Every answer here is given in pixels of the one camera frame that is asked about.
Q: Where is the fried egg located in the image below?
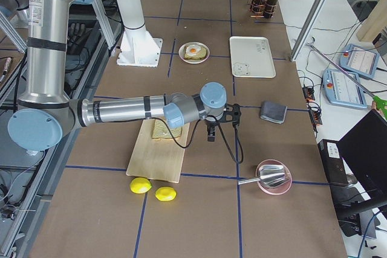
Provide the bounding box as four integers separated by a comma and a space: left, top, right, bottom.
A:
185, 45, 201, 56

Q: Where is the bread slice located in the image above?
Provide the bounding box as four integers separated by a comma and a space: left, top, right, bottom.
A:
184, 45, 207, 60
152, 119, 182, 140

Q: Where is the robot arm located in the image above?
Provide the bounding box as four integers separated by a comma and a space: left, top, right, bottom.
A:
7, 0, 241, 151

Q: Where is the whole yellow lemon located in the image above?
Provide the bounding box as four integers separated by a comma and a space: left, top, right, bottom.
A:
129, 177, 152, 194

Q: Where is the pink bowl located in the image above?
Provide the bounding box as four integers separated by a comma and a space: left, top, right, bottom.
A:
255, 159, 293, 195

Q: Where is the cream bear serving tray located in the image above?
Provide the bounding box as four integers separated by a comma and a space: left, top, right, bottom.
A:
229, 36, 276, 79

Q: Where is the copper wire bottle rack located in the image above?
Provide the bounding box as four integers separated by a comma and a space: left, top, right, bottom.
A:
249, 0, 278, 19

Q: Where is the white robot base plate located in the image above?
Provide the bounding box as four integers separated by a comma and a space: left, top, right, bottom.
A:
117, 29, 163, 68

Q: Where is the white round plate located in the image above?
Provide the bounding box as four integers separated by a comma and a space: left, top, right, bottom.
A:
178, 42, 210, 64

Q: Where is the folded grey cloth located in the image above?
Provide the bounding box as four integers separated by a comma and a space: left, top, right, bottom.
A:
260, 101, 287, 124

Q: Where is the wooden cutting board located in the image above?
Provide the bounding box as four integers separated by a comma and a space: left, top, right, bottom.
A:
126, 120, 185, 183

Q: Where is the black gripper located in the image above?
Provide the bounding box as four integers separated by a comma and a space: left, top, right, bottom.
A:
205, 103, 241, 142

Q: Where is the teach pendant tablet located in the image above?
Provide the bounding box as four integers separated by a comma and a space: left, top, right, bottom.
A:
339, 44, 380, 80
323, 68, 367, 109

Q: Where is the aluminium frame post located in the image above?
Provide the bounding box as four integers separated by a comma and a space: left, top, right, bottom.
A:
290, 0, 326, 62

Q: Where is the black computer box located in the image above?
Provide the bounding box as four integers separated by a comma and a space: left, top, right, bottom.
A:
318, 109, 386, 214

